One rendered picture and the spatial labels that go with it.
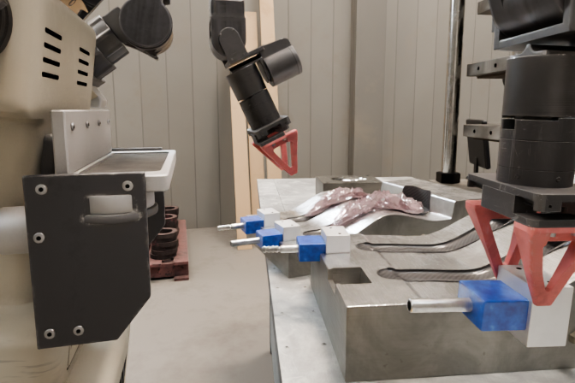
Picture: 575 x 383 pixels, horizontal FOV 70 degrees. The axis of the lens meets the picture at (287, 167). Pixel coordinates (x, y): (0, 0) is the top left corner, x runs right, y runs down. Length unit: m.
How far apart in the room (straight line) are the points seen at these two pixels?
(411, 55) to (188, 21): 2.17
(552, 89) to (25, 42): 0.42
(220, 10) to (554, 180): 0.54
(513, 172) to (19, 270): 0.48
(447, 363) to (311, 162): 3.57
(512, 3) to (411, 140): 4.06
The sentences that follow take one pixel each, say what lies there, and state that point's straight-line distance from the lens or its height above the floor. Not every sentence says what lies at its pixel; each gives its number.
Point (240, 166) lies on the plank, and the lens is 3.37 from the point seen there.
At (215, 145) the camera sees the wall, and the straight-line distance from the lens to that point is 3.85.
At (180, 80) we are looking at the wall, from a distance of 3.84.
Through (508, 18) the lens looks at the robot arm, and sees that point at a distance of 0.41.
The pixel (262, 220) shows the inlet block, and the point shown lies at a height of 0.87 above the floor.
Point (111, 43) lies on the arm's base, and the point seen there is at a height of 1.20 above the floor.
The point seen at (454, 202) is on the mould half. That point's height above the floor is 0.91.
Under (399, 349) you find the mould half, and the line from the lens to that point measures 0.52.
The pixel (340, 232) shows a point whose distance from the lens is 0.64.
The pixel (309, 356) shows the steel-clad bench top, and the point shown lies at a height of 0.80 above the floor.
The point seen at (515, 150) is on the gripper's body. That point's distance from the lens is 0.38.
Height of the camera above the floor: 1.10
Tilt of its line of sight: 8 degrees down
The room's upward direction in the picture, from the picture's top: straight up
